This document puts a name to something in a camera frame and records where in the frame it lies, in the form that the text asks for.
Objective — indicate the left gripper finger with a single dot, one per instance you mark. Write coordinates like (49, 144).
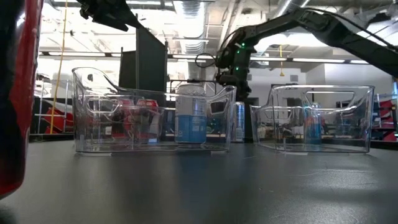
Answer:
(126, 25)

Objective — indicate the blue silver Red Bull can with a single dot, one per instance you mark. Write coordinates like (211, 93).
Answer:
(240, 121)
(312, 127)

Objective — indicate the white blue Spindrift can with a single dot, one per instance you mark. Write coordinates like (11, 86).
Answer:
(191, 130)

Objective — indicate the red Coca-Cola can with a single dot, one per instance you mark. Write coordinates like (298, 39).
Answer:
(28, 93)
(127, 124)
(147, 104)

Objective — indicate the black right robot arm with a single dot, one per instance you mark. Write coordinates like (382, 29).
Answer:
(342, 34)

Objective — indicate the yellow hanging pendant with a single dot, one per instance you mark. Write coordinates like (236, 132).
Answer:
(281, 74)

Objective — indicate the ceiling light strip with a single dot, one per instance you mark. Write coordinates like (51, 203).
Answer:
(77, 54)
(317, 60)
(186, 57)
(270, 58)
(357, 62)

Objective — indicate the black divider panel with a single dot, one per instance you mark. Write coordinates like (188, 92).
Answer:
(149, 62)

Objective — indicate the metal shelf rack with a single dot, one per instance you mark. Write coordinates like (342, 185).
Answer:
(66, 93)

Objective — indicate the red folded equipment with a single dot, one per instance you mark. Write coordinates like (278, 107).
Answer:
(60, 123)

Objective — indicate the shelf rack red bins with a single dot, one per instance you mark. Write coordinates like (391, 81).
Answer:
(387, 107)

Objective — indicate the white wall vent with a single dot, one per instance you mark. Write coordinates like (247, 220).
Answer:
(249, 77)
(294, 78)

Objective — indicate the silver ribbed ventilation duct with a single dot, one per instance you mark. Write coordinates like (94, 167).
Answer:
(192, 9)

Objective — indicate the large round silver duct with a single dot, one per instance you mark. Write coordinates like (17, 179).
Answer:
(286, 4)

